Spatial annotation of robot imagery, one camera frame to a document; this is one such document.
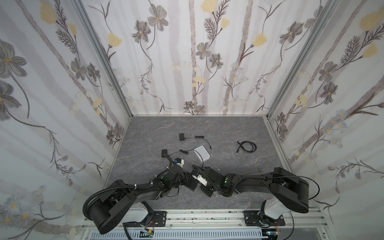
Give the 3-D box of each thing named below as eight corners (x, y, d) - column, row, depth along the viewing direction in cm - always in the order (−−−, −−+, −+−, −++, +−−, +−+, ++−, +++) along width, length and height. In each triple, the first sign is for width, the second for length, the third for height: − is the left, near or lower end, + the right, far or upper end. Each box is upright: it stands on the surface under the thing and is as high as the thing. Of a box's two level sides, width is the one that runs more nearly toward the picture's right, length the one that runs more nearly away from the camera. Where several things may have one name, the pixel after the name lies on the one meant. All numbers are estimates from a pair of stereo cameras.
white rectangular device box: (201, 162, 96) (201, 160, 93) (193, 151, 101) (193, 149, 98) (209, 158, 98) (210, 155, 96) (202, 147, 103) (202, 145, 101)
